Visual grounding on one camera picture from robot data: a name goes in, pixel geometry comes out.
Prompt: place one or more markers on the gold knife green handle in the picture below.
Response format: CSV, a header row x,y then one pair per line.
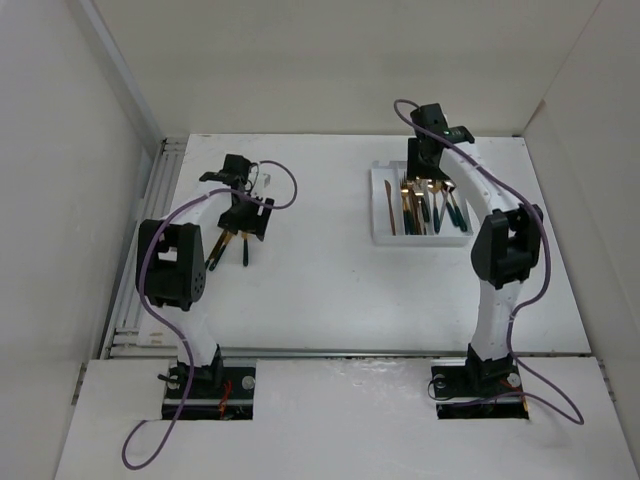
x,y
218,250

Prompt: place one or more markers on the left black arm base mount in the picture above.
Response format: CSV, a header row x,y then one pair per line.
x,y
222,391

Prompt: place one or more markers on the white three-compartment tray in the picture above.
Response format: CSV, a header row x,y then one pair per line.
x,y
395,172

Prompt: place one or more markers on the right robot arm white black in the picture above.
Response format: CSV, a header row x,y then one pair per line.
x,y
510,255

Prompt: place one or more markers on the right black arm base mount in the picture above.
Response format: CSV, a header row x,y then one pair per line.
x,y
470,389

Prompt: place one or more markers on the silver fork green handle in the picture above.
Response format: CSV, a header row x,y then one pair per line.
x,y
435,190

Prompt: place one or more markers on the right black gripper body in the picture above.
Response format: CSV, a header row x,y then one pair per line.
x,y
416,166

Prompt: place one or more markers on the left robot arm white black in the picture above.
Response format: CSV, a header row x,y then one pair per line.
x,y
176,252

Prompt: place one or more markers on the copper fork all metal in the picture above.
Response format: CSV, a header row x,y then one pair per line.
x,y
414,208

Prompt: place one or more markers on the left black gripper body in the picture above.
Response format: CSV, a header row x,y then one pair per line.
x,y
243,217

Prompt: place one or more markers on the aluminium rail frame left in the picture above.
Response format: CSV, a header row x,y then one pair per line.
x,y
152,202

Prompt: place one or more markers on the thin copper knife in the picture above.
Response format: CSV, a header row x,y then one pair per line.
x,y
390,206

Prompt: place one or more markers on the gold spoon green handle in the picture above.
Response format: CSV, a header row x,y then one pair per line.
x,y
460,217
449,206

